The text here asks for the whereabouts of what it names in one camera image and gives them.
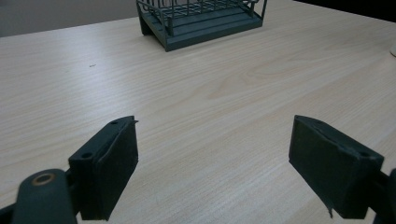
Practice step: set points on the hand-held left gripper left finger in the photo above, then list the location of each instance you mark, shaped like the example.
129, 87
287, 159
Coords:
106, 168

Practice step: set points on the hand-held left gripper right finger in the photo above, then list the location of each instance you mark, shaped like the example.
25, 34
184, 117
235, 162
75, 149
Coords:
330, 165

